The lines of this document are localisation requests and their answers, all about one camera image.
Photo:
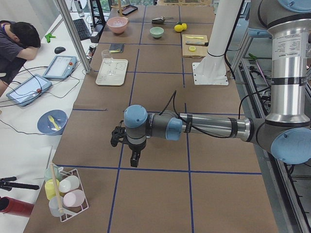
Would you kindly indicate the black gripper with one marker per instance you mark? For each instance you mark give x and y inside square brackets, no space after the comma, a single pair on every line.
[136,147]

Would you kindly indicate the green ceramic bowl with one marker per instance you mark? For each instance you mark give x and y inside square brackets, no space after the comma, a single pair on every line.
[156,32]

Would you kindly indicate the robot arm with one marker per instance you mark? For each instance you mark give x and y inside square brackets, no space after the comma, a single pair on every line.
[285,131]

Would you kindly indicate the blue bowl on side table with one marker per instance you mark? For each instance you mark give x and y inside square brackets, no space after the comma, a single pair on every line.
[47,128]

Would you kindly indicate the pink bowl with ice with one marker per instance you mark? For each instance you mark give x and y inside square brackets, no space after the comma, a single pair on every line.
[118,24]

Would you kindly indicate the steel ice scoop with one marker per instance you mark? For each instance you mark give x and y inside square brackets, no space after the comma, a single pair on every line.
[160,20]

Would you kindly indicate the white cup in rack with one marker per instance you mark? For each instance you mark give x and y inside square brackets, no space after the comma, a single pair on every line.
[69,183]

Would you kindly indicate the pink cup in rack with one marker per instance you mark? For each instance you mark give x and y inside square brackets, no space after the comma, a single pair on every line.
[74,198]

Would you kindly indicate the cream bear tray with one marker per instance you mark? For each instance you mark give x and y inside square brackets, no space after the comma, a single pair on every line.
[119,66]

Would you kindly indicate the green cup in rack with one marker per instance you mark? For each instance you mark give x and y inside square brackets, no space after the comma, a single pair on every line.
[48,173]

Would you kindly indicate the yellow cup in rack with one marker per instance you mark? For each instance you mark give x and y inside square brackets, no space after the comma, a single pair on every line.
[49,189]

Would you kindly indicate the yellow plastic fork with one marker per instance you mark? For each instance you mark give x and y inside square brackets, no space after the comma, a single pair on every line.
[51,119]

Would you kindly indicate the clear cup in rack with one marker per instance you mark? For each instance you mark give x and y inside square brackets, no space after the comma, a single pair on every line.
[54,208]

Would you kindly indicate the clear wine glass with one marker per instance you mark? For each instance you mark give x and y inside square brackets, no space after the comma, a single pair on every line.
[107,59]

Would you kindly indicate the grey folded cloth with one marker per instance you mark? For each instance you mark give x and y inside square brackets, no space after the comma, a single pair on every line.
[116,48]

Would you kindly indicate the far blue teach pendant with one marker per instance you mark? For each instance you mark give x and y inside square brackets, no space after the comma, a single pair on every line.
[60,67]

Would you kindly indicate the blue teach pendant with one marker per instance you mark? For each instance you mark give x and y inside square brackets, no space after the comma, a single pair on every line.
[29,90]
[60,67]

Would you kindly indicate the half lemon slice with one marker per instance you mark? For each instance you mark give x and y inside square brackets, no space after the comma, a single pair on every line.
[192,48]

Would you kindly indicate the wooden cutting board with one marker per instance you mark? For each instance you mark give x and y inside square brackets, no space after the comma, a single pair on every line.
[201,51]

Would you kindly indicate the near blue teach pendant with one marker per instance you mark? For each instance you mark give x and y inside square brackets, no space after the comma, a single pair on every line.
[29,90]

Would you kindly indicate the black computer mouse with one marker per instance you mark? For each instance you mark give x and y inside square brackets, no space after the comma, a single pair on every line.
[59,50]

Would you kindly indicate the red bottle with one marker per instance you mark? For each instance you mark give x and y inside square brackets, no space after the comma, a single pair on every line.
[15,207]

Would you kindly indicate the yellow plastic knife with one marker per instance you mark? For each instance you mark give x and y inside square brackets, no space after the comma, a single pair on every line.
[194,37]

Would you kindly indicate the black keyboard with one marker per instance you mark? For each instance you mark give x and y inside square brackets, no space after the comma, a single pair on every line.
[82,29]

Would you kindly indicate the wooden cup stand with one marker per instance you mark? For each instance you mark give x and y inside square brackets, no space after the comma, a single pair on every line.
[118,6]

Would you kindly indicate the black tray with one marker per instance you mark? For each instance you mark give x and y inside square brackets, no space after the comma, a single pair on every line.
[128,10]

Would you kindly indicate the green clamp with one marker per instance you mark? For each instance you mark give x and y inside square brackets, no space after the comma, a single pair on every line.
[49,36]

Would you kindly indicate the seated person grey shirt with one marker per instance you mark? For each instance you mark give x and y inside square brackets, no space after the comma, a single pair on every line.
[19,42]

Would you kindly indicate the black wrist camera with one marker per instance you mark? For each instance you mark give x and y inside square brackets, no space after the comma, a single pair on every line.
[118,135]

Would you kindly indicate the white wire cup rack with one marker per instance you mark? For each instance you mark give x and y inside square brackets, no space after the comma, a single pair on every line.
[70,212]

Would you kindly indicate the wooden rack handle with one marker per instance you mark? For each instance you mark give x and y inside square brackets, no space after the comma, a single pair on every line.
[61,209]

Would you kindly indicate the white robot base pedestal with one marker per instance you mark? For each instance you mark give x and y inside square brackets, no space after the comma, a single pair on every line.
[211,70]

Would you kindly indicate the aluminium frame post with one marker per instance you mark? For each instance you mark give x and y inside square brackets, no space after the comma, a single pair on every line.
[64,12]

